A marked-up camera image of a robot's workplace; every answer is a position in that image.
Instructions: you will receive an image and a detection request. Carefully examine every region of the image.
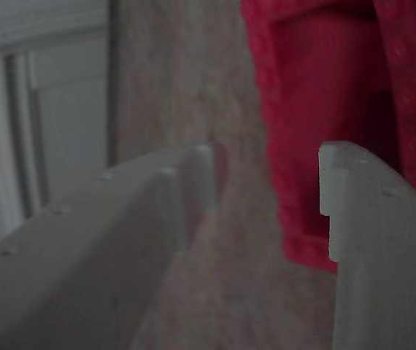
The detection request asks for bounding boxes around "red plastic bin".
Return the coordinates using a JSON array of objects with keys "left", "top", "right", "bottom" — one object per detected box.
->
[{"left": 239, "top": 0, "right": 416, "bottom": 275}]

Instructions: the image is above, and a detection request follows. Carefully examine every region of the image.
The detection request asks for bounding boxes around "white cabinet door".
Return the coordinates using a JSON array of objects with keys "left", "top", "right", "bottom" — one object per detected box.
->
[{"left": 0, "top": 0, "right": 117, "bottom": 256}]

